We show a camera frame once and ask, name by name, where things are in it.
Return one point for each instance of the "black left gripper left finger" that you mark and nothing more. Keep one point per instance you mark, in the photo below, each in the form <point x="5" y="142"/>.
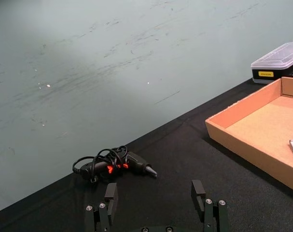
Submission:
<point x="111" y="201"/>

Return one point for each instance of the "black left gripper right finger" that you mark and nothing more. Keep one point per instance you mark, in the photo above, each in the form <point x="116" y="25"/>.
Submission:
<point x="204" y="205"/>

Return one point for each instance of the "black table cloth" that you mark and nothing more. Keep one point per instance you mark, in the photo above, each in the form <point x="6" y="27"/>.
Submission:
<point x="160" y="183"/>

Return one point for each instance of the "shallow brown cardboard tray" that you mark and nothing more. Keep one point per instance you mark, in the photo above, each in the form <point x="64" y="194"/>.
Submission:
<point x="262" y="130"/>

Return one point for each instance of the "clear plastic case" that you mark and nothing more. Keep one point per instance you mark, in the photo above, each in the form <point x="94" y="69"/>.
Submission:
<point x="276" y="63"/>

